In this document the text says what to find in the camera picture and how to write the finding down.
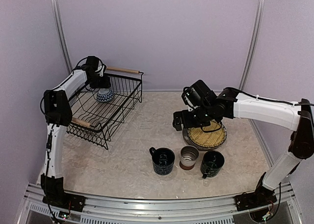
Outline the black wire dish rack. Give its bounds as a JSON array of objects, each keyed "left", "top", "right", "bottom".
[{"left": 66, "top": 72, "right": 144, "bottom": 149}]

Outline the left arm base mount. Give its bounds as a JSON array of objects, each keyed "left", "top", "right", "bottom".
[{"left": 42, "top": 193, "right": 86, "bottom": 212}]

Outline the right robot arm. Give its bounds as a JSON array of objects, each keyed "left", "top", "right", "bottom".
[{"left": 172, "top": 80, "right": 314, "bottom": 211}]

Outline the right aluminium corner post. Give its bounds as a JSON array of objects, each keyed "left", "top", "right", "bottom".
[{"left": 239, "top": 0, "right": 265, "bottom": 90}]

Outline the white brown ceramic cup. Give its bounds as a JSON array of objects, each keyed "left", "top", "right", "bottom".
[{"left": 179, "top": 145, "right": 199, "bottom": 170}]

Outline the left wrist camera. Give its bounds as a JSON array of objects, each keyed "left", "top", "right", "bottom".
[{"left": 95, "top": 64, "right": 106, "bottom": 77}]

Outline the ribbed round woven plate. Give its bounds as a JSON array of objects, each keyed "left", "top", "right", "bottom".
[{"left": 187, "top": 119, "right": 226, "bottom": 147}]

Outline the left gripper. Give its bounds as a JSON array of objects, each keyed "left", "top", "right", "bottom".
[{"left": 88, "top": 73, "right": 111, "bottom": 89}]

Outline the dark green mug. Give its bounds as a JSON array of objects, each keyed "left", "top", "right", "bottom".
[{"left": 200, "top": 150, "right": 225, "bottom": 179}]

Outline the dark blue mug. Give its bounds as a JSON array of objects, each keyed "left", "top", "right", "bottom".
[{"left": 149, "top": 147, "right": 175, "bottom": 175}]

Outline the grey reindeer plate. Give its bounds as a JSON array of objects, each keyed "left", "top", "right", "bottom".
[{"left": 183, "top": 125, "right": 228, "bottom": 151}]

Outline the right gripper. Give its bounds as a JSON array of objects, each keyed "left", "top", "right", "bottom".
[{"left": 173, "top": 104, "right": 214, "bottom": 130}]

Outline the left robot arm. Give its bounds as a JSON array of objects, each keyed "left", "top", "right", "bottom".
[{"left": 40, "top": 56, "right": 109, "bottom": 208}]

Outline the left aluminium corner post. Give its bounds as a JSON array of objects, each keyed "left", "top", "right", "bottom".
[{"left": 51, "top": 0, "right": 73, "bottom": 74}]

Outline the aluminium front rail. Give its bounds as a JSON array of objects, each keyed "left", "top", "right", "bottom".
[{"left": 16, "top": 183, "right": 305, "bottom": 224}]

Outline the aluminium corner post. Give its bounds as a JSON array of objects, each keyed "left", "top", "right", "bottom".
[
  {"left": 51, "top": 0, "right": 73, "bottom": 74},
  {"left": 239, "top": 0, "right": 265, "bottom": 90}
]

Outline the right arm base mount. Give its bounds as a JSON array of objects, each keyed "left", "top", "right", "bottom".
[{"left": 234, "top": 192, "right": 277, "bottom": 211}]

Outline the blue white patterned bowl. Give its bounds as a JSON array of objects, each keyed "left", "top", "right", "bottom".
[{"left": 96, "top": 88, "right": 114, "bottom": 103}]

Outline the white blue striped plate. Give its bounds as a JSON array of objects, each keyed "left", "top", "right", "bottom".
[{"left": 185, "top": 122, "right": 227, "bottom": 148}]

